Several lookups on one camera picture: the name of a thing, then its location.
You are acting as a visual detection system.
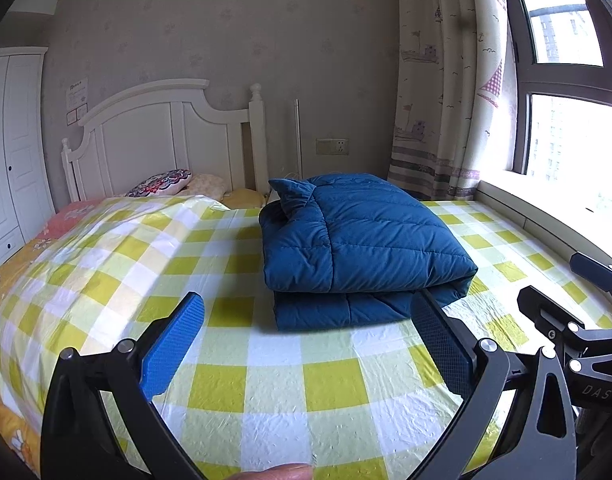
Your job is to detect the beige pillow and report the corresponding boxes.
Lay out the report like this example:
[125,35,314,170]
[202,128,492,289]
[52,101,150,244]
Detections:
[186,173,227,201]

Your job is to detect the blue quilted jacket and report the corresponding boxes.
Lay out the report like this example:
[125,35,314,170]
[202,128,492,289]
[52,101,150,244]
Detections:
[258,172,479,332]

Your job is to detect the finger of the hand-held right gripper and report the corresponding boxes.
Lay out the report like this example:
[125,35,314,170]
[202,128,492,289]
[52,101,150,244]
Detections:
[570,252,612,306]
[517,285,587,346]

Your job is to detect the printed curtain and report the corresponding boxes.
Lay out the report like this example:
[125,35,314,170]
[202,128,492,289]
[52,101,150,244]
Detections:
[388,0,517,201]

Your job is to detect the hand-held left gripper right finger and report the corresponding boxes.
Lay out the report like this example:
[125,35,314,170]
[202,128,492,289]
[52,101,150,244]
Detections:
[410,290,578,480]

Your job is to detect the white bed headboard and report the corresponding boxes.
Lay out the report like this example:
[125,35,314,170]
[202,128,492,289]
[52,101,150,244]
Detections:
[61,79,268,203]

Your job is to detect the yellow pillow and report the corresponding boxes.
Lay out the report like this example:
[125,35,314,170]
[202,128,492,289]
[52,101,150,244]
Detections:
[223,187,264,208]

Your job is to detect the paper wall notice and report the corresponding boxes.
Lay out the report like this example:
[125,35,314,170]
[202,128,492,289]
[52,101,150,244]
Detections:
[66,77,89,126]

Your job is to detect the metal pole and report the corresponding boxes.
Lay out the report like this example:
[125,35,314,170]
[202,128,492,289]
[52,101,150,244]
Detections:
[294,99,304,181]

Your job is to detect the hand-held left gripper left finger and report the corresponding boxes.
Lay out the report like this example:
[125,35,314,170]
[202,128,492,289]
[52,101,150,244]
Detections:
[40,291,207,480]

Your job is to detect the window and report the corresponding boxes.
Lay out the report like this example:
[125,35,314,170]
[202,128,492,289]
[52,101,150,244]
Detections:
[503,0,612,211]

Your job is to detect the white wardrobe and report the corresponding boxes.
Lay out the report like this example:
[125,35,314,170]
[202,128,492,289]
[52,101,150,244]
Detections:
[0,46,57,273]

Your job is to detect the patterned round pillow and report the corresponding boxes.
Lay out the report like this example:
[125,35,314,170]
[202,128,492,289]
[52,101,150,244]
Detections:
[126,169,193,197]

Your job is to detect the beige window ledge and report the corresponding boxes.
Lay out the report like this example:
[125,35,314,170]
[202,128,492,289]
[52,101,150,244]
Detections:
[476,172,612,321]

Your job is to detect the person's left hand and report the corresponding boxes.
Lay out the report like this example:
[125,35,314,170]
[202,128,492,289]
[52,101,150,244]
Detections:
[234,462,314,480]

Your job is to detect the orange floral bed sheet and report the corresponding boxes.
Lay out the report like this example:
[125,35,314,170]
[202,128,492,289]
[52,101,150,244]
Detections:
[0,199,104,471]

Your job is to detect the wall socket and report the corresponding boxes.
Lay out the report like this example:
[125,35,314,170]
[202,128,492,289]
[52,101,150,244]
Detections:
[316,137,349,156]

